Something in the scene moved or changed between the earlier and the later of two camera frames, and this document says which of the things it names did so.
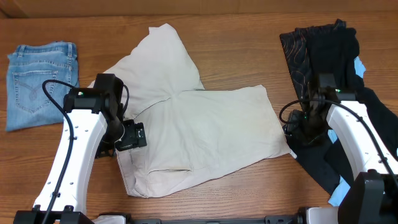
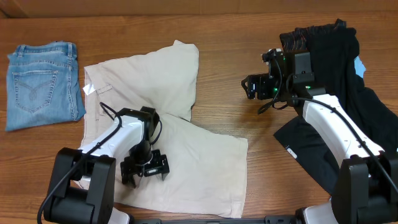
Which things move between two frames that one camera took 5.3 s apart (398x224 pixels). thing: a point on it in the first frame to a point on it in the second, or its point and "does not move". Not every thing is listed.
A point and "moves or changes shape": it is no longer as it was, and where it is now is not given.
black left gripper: [135, 135] to [160, 165]
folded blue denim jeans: [27, 105] does not move
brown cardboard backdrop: [33, 9] does not move
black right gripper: [294, 126] to [262, 81]
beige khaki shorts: [191, 130] moves or changes shape
